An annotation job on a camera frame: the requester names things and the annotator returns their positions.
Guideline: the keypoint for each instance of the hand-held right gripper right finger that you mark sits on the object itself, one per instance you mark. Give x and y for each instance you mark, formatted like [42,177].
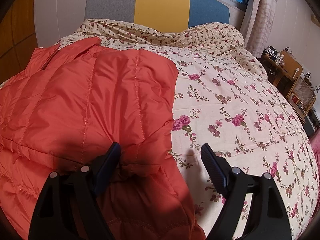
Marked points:
[213,165]

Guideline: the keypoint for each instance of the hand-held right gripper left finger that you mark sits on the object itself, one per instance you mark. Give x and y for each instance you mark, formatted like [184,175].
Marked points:
[109,165]

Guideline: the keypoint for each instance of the orange down jacket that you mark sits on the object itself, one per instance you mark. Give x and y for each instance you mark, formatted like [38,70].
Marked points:
[75,105]

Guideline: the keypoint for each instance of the large-flower print quilt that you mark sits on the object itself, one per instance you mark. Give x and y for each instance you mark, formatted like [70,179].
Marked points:
[237,92]

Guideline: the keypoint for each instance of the cane-back wooden chair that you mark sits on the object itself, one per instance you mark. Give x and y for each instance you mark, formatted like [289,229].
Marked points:
[303,92]

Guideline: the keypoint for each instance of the wooden desk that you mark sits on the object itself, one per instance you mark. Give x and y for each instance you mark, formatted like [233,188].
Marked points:
[282,72]

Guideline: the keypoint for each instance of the black box on desk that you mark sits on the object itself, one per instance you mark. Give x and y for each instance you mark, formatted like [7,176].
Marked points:
[271,53]

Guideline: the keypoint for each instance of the solid-back wooden chair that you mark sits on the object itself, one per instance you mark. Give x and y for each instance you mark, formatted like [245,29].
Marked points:
[290,61]

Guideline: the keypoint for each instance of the small-flower print blanket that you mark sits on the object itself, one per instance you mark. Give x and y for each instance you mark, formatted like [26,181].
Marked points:
[150,33]

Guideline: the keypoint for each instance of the floral curtain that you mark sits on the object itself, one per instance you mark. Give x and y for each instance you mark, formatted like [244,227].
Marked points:
[262,17]

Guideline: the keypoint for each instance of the wooden wardrobe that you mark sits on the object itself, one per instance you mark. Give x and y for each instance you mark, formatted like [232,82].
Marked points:
[17,35]

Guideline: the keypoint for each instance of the grey yellow blue headboard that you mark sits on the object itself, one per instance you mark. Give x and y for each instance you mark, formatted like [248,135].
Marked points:
[162,5]

